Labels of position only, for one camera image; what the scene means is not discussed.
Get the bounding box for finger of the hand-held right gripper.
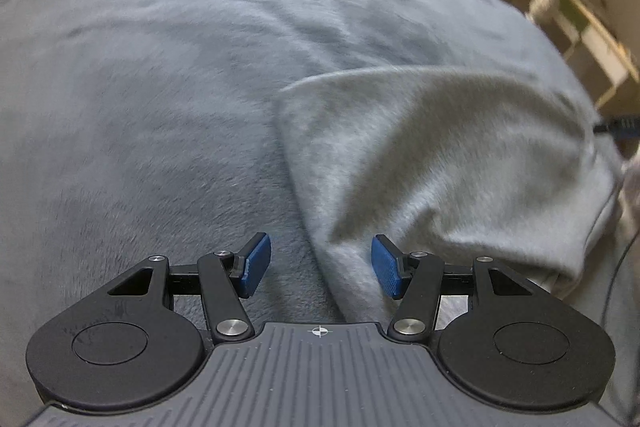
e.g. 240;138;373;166
594;116;640;144

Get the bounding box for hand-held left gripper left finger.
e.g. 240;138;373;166
107;232;273;344

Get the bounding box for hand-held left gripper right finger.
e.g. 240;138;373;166
371;234;533;343

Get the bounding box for grey sweatpants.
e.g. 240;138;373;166
277;67;626;324

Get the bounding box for cream side table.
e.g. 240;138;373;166
520;0;640;110

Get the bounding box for cream bed post finial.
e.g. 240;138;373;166
526;0;560;24

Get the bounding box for black cable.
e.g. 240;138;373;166
599;237;640;325

